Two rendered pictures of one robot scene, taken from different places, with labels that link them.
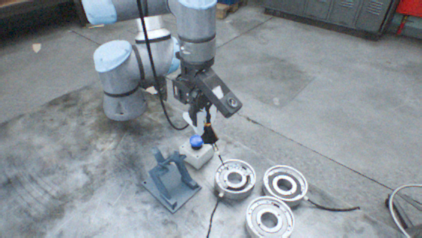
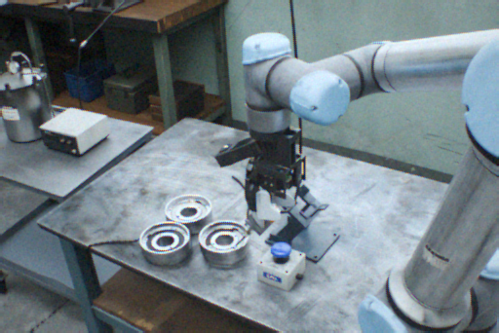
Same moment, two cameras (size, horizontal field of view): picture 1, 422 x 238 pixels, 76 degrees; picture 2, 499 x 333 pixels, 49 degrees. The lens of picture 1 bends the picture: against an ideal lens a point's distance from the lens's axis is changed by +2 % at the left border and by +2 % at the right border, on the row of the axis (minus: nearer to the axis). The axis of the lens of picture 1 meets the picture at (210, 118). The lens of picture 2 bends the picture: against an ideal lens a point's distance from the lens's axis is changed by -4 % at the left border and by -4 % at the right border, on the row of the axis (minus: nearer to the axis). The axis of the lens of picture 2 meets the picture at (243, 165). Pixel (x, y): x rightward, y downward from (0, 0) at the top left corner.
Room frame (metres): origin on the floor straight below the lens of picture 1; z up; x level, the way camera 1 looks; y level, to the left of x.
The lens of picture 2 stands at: (1.35, -0.10, 1.59)
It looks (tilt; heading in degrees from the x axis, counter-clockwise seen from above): 32 degrees down; 175
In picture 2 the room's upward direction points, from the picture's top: 4 degrees counter-clockwise
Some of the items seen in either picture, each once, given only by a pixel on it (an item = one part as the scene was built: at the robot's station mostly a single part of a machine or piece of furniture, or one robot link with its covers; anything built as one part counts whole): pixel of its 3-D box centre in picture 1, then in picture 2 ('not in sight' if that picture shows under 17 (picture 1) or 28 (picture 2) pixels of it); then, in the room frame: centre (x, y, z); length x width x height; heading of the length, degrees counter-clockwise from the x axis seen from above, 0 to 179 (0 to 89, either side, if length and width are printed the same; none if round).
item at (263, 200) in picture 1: (268, 221); (189, 214); (0.31, -0.13, 0.82); 0.10 x 0.10 x 0.04
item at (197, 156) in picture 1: (195, 150); (284, 267); (0.53, 0.04, 0.82); 0.08 x 0.07 x 0.05; 50
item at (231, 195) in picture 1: (234, 179); (224, 242); (0.42, -0.06, 0.82); 0.10 x 0.10 x 0.04
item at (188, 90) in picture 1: (196, 79); (274, 157); (0.51, 0.03, 1.07); 0.09 x 0.08 x 0.12; 48
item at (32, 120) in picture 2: not in sight; (41, 97); (-0.43, -0.59, 0.83); 0.41 x 0.19 x 0.30; 54
